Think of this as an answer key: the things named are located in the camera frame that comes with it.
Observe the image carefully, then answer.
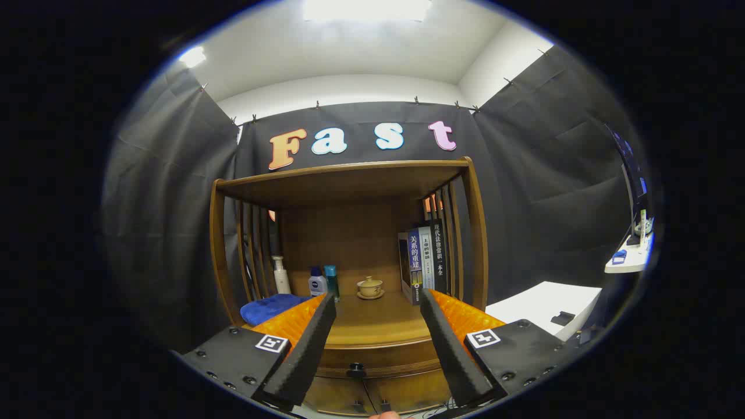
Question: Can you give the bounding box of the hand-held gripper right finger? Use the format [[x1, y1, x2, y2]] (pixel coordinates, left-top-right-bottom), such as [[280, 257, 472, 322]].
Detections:
[[420, 288, 574, 408]]

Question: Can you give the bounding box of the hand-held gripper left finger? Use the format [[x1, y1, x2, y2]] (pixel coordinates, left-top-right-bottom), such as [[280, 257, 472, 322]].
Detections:
[[182, 292, 337, 411]]

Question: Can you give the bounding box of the wooden drawer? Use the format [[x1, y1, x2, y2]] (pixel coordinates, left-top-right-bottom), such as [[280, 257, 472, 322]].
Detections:
[[317, 340, 443, 379]]

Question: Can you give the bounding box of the wooden cabinet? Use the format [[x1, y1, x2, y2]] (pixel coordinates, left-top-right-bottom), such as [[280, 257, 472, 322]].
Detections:
[[210, 156, 489, 417]]

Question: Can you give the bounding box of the blue folded towel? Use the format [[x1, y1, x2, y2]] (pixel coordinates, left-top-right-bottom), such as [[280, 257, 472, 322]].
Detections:
[[240, 293, 312, 326]]

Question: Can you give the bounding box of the white pump bottle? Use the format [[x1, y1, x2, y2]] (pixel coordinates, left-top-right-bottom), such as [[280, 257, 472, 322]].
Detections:
[[272, 255, 292, 295]]

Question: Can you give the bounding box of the beige lidded teacup with saucer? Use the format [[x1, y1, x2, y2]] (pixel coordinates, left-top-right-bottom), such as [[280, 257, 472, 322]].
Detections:
[[356, 276, 385, 301]]

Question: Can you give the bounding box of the dark cover book blue spine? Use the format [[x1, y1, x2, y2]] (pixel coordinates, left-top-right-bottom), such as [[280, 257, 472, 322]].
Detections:
[[398, 228, 423, 306]]

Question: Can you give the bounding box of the light spine book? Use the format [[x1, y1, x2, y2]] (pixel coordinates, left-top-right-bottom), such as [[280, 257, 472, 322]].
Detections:
[[418, 226, 436, 292]]

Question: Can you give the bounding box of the black spine book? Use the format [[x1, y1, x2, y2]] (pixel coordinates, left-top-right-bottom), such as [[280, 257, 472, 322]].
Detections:
[[431, 219, 449, 294]]

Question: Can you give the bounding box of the black backdrop cloth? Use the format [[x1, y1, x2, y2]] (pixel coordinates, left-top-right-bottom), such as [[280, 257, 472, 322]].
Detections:
[[102, 45, 650, 356]]

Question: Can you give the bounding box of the white side shelf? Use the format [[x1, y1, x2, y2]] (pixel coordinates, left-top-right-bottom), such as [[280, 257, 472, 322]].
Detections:
[[604, 233, 654, 274]]

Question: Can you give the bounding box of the computer monitor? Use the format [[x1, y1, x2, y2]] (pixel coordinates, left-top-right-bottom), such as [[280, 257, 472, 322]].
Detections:
[[605, 123, 650, 245]]

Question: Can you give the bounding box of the small ceiling light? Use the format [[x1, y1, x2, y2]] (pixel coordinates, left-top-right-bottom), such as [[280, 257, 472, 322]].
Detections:
[[178, 45, 207, 69]]

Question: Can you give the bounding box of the large ceiling light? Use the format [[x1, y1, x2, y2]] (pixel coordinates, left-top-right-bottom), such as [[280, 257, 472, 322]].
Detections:
[[303, 0, 432, 23]]

